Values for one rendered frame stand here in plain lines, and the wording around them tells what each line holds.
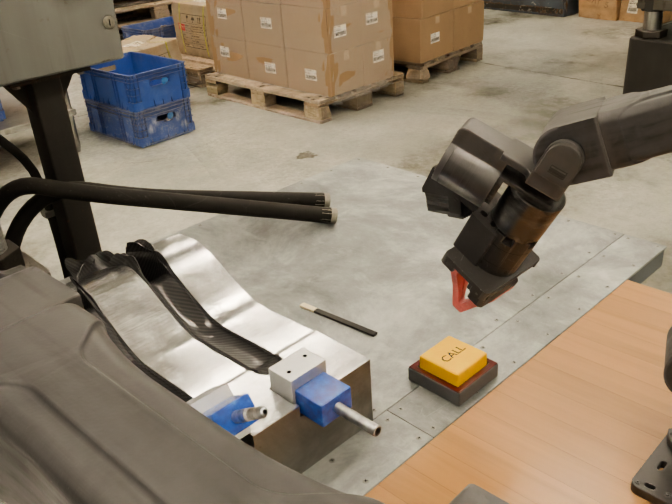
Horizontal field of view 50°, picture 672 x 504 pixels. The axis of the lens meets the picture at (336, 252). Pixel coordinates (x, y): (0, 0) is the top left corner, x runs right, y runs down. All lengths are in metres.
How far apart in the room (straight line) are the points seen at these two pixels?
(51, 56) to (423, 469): 1.01
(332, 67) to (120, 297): 3.68
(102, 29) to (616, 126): 1.07
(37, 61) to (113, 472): 1.28
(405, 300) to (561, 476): 0.39
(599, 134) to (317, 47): 3.90
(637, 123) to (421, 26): 4.56
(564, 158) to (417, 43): 4.58
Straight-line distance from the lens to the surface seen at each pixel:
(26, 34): 1.45
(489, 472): 0.82
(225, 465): 0.21
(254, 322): 0.91
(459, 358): 0.91
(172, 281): 0.97
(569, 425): 0.89
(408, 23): 5.26
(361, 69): 4.71
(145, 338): 0.91
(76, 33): 1.49
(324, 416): 0.75
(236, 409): 0.69
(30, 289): 0.32
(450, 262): 0.78
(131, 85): 4.36
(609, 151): 0.69
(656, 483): 0.83
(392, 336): 1.01
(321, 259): 1.22
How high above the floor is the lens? 1.37
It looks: 28 degrees down
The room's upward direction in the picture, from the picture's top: 4 degrees counter-clockwise
